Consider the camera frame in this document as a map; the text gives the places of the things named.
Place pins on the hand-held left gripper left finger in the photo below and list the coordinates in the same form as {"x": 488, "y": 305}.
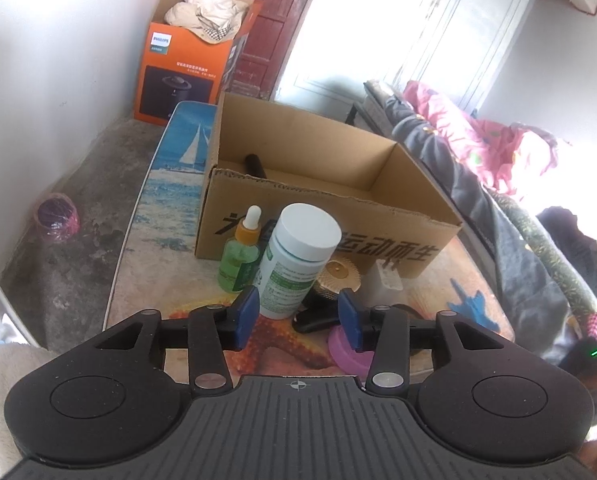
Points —
{"x": 246, "y": 317}

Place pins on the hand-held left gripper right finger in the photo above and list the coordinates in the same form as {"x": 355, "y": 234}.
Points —
{"x": 351, "y": 320}

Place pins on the small black device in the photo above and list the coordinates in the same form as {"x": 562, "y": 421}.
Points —
{"x": 313, "y": 322}

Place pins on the white charger plug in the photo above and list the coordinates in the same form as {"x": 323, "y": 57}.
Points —
{"x": 378, "y": 285}

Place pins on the gold lid cream jar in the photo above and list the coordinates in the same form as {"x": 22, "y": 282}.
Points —
{"x": 336, "y": 275}

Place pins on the green dropper bottle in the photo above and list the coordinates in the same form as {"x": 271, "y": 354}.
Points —
{"x": 236, "y": 265}

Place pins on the white pill bottle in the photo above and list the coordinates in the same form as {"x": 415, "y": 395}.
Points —
{"x": 288, "y": 270}

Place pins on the brown cardboard box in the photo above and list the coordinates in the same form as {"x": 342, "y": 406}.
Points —
{"x": 403, "y": 255}

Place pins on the olive floral blanket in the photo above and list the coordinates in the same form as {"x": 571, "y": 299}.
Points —
{"x": 553, "y": 255}

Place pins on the dark cloth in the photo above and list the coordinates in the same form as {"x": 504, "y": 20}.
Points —
{"x": 568, "y": 240}

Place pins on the grey blanket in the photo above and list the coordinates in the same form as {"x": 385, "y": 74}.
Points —
{"x": 518, "y": 260}

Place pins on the beach print mat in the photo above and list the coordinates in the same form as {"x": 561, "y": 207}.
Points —
{"x": 178, "y": 200}

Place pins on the black flashlight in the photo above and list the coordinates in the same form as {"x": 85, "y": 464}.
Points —
{"x": 255, "y": 165}

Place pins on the pink floral quilt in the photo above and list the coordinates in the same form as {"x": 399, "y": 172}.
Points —
{"x": 478, "y": 145}

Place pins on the orange appliance carton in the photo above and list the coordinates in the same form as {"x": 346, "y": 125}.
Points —
{"x": 178, "y": 60}

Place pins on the white panelled door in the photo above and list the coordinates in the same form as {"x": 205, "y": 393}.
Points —
{"x": 428, "y": 35}

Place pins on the red wooden door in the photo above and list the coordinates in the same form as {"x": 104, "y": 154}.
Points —
{"x": 278, "y": 10}

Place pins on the beige cloth hat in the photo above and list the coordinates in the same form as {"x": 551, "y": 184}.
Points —
{"x": 203, "y": 10}

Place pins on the black bed frame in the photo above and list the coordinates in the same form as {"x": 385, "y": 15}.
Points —
{"x": 352, "y": 112}

